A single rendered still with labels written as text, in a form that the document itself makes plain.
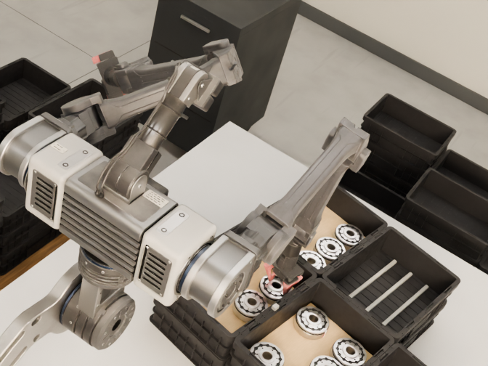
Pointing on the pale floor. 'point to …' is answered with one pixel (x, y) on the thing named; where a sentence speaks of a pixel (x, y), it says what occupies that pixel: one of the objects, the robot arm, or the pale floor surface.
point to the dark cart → (180, 15)
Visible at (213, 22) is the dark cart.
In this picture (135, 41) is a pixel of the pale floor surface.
